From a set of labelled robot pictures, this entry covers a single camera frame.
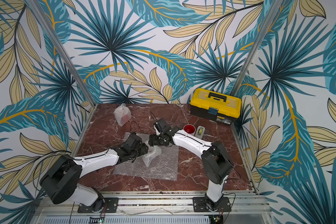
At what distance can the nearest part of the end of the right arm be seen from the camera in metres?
0.64

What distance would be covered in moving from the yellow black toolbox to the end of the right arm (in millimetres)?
401

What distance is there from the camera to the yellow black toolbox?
987 millimetres
